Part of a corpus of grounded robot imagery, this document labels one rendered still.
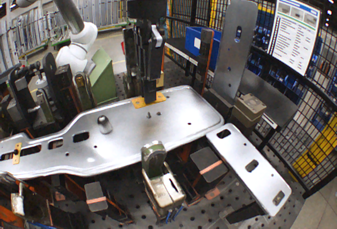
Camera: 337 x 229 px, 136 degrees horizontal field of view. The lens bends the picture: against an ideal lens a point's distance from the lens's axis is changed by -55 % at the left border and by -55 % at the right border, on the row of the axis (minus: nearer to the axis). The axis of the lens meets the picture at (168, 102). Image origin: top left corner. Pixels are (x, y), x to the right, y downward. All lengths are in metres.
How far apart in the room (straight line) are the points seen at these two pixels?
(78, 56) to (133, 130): 0.75
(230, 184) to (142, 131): 0.46
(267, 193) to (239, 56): 0.37
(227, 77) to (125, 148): 0.37
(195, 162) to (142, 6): 0.34
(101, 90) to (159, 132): 0.64
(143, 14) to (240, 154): 0.37
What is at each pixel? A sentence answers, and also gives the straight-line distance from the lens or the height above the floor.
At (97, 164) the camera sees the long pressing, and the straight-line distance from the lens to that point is 0.36.
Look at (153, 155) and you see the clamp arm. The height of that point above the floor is 1.11.
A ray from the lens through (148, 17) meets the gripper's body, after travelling 0.27.
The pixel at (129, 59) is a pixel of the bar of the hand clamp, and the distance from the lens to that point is 0.48.
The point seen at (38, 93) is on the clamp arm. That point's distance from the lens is 0.52.
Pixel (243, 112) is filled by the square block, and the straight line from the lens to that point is 0.45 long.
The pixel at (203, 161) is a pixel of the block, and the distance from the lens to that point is 0.37.
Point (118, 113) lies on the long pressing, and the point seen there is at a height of 1.00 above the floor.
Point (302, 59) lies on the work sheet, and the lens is 0.66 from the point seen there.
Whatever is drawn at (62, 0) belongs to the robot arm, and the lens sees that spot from 0.85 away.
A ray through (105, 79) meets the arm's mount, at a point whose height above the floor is 0.86.
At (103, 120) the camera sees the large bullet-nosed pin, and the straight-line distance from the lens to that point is 0.37.
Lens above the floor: 1.29
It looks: 39 degrees down
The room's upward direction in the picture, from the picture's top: 3 degrees clockwise
